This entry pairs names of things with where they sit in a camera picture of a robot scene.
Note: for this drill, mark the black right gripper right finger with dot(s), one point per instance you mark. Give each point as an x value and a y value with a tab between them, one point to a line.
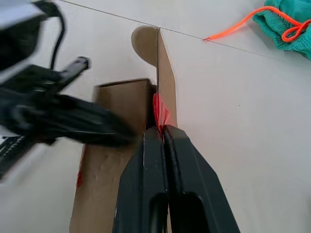
199	179

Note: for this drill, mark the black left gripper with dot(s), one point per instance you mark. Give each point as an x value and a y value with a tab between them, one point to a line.
31	102

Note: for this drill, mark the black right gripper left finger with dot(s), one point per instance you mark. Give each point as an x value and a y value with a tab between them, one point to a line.
143	174

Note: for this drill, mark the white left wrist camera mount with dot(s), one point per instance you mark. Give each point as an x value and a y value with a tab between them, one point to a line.
29	12

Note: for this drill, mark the brown cardboard box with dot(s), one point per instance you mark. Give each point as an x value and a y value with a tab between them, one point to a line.
116	106

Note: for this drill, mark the red tape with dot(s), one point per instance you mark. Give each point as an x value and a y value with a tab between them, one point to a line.
161	111

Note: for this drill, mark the green mesh cloth bag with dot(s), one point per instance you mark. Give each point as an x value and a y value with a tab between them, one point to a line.
274	34

